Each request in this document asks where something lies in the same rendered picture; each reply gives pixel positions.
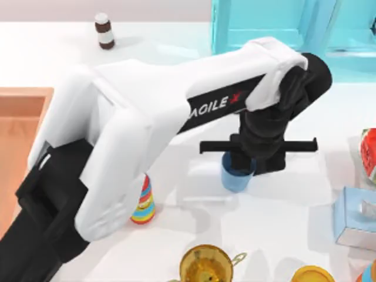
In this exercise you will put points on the brown and white bottle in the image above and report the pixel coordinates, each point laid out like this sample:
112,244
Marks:
104,32

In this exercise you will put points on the yellow cup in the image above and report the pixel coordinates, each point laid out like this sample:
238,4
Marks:
312,274

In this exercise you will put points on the gold trophy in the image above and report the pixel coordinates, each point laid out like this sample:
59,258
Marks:
205,264

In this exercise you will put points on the light blue cup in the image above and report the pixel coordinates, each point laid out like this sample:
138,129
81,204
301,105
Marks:
235,182

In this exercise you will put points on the light blue rack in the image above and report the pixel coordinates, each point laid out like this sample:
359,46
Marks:
264,20

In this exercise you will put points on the shallow salmon box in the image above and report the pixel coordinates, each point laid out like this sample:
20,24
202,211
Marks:
17,132

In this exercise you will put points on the light blue tissue box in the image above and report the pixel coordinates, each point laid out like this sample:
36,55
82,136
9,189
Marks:
352,220

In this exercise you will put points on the red and green snack bag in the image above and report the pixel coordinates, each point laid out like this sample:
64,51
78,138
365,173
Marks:
369,152

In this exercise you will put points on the stack of coloured rings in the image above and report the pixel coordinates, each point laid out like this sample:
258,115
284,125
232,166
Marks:
367,274
144,208

